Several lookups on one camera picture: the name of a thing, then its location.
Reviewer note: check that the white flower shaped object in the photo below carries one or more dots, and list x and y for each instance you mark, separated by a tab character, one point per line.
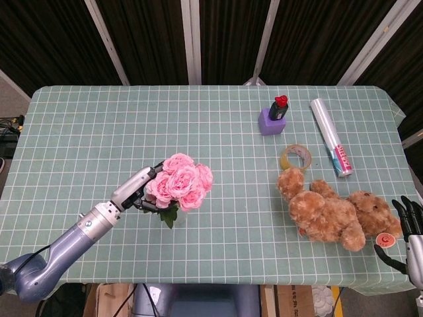
323	298

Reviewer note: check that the dark corrugated partition panel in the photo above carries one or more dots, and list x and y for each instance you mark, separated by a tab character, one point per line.
317	39
396	72
231	39
49	39
148	39

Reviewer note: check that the brown teddy bear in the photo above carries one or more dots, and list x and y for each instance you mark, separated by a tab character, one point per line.
324	211

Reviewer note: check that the blue silver left robot arm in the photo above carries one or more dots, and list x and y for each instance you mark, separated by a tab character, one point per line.
72	237

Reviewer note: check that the brown cardboard box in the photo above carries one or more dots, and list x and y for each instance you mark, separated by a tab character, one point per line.
109	302
294	302

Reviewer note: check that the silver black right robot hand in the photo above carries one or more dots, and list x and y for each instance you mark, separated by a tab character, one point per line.
414	251

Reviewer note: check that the yellow adhesive tape roll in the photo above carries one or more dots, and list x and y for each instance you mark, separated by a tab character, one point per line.
307	158

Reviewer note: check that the green grid-patterned table mat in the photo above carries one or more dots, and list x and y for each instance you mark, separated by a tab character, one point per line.
231	204

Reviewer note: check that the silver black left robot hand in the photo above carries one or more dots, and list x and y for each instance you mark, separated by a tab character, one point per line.
132	188

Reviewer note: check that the light wooden plank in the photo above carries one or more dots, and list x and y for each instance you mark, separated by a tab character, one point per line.
268	302

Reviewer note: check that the purple foam cube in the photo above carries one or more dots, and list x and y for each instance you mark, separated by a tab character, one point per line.
271	127

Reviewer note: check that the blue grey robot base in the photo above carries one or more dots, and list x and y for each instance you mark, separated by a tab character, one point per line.
205	302

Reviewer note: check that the pink artificial flower bouquet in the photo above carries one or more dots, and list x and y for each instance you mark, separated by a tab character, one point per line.
180	181

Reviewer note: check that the white partition post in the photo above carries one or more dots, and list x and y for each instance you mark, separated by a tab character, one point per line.
376	39
107	39
266	39
191	39

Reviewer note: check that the black bottle red cap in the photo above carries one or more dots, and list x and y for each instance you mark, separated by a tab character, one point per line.
277	110

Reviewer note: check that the clear plastic wrap roll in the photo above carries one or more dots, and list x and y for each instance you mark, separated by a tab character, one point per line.
327	128

